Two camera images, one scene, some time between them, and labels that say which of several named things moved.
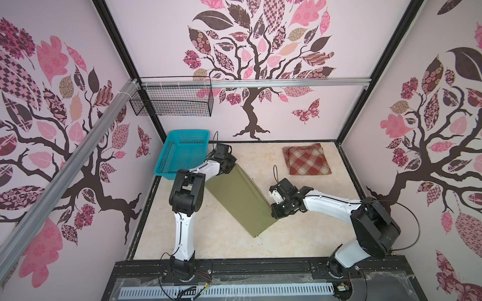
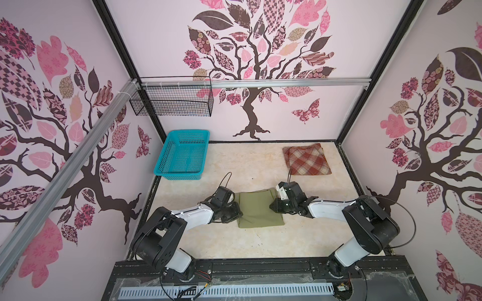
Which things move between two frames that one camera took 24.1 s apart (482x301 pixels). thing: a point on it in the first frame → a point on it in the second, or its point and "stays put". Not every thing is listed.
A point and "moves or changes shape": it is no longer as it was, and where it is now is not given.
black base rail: [376, 281] stays put
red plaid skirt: [307, 159] stays put
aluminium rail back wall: [312, 83] stays put
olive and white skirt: [235, 190] moves or changes shape
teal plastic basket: [183, 150] stays put
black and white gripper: [222, 151] → [223, 195]
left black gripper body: [230, 161] → [230, 213]
